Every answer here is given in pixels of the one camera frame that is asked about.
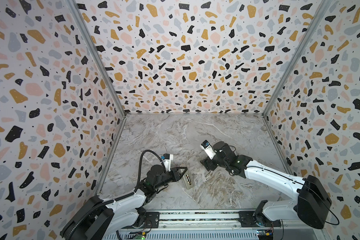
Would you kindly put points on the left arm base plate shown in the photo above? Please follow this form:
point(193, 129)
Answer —
point(142, 218)

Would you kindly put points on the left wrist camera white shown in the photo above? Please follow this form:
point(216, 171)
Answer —
point(166, 160)

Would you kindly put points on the aluminium mounting rail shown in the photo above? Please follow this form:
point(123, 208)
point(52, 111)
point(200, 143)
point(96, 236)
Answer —
point(209, 220)

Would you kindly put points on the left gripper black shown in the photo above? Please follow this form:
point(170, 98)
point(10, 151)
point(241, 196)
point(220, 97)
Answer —
point(175, 175)

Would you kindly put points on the white remote control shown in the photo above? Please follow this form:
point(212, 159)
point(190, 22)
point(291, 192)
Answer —
point(188, 181)

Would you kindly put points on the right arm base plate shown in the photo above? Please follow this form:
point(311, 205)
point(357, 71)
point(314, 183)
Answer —
point(256, 218)

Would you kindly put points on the white ventilation grille strip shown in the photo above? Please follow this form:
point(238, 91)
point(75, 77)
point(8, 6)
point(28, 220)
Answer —
point(193, 235)

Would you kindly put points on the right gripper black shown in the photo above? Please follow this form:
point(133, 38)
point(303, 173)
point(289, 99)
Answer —
point(210, 162)

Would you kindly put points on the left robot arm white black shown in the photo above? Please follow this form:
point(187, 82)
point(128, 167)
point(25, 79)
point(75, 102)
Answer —
point(98, 218)

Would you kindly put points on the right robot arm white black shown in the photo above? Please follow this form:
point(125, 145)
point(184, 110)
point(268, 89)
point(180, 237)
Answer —
point(307, 199)

